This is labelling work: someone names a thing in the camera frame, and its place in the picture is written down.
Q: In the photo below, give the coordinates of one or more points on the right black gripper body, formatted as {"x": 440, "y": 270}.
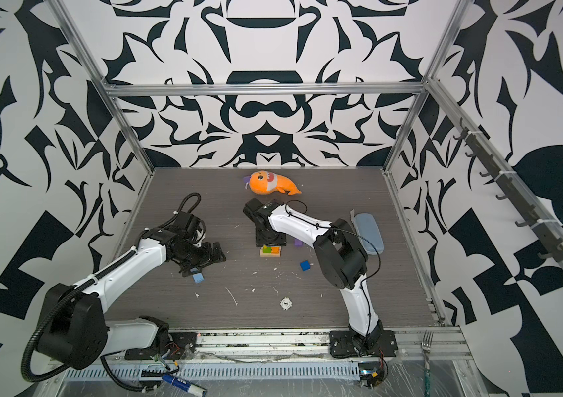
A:
{"x": 261, "y": 238}

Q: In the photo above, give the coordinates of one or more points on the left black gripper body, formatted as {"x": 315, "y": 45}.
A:
{"x": 191, "y": 255}

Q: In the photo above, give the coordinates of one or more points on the light blue wood block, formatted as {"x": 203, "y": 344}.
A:
{"x": 198, "y": 278}

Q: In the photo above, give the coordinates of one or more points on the natural wood plank block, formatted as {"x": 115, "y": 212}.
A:
{"x": 270, "y": 254}

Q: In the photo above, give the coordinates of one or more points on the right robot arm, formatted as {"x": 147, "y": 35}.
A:
{"x": 339, "y": 253}

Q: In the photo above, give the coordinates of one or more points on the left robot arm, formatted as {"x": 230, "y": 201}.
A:
{"x": 72, "y": 331}

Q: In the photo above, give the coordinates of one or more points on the orange plush fish toy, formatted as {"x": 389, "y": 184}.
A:
{"x": 266, "y": 182}

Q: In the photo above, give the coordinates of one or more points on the blue wood cube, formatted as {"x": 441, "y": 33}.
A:
{"x": 305, "y": 266}

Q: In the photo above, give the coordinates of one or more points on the white gear shaped piece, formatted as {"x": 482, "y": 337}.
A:
{"x": 286, "y": 304}

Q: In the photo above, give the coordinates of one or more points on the grey blue pouch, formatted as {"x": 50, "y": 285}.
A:
{"x": 367, "y": 228}

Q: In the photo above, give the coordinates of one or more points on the blue white marker pen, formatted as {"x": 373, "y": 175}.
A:
{"x": 184, "y": 385}

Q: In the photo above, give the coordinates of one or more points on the small green circuit board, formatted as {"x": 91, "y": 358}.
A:
{"x": 372, "y": 374}

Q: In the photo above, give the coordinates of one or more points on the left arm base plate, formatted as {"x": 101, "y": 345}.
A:
{"x": 174, "y": 345}

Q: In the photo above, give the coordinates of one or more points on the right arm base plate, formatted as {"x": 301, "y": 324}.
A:
{"x": 345, "y": 344}

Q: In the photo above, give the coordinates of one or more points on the silver fork green handle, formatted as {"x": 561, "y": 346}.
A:
{"x": 426, "y": 345}

